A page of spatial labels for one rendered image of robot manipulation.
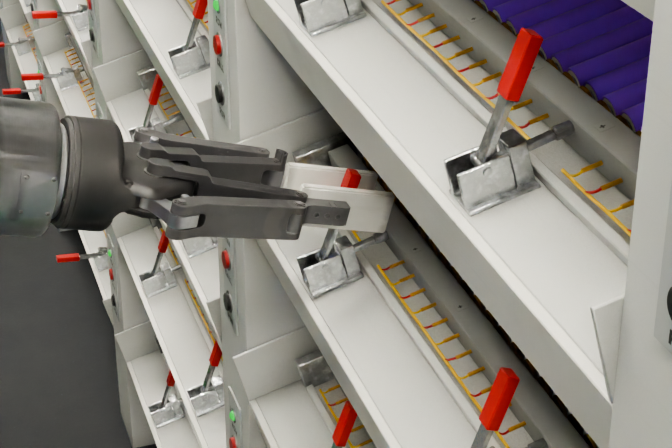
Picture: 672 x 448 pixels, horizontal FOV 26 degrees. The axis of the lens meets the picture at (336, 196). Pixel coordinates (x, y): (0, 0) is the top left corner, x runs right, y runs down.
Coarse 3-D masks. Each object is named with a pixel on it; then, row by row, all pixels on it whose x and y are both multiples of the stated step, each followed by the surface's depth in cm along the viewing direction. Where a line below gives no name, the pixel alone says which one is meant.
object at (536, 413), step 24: (360, 168) 114; (360, 240) 108; (408, 240) 104; (408, 264) 103; (432, 264) 101; (432, 288) 98; (456, 288) 98; (456, 312) 95; (480, 312) 95; (456, 336) 95; (480, 336) 93; (480, 360) 92; (504, 360) 90; (528, 384) 88; (480, 408) 89; (528, 408) 86; (552, 408) 85; (504, 432) 87; (528, 432) 87; (552, 432) 84; (576, 432) 83
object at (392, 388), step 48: (288, 144) 119; (336, 144) 118; (288, 240) 112; (288, 288) 112; (336, 336) 101; (384, 336) 99; (432, 336) 98; (384, 384) 95; (432, 384) 94; (480, 384) 93; (384, 432) 91; (432, 432) 90
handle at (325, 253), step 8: (344, 176) 104; (352, 176) 103; (360, 176) 103; (344, 184) 103; (352, 184) 103; (328, 232) 105; (336, 232) 104; (328, 240) 105; (328, 248) 105; (320, 256) 106; (328, 256) 105
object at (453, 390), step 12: (360, 252) 107; (360, 264) 107; (372, 276) 104; (384, 288) 103; (384, 300) 102; (396, 300) 101; (396, 312) 100; (408, 324) 99; (420, 336) 97; (420, 348) 96; (432, 360) 95; (444, 372) 93; (444, 384) 93; (456, 396) 91; (468, 408) 90; (468, 420) 90; (492, 444) 87
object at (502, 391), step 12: (504, 372) 81; (504, 384) 80; (516, 384) 80; (492, 396) 81; (504, 396) 81; (492, 408) 81; (504, 408) 81; (480, 420) 82; (492, 420) 81; (480, 432) 82; (492, 432) 82; (480, 444) 82
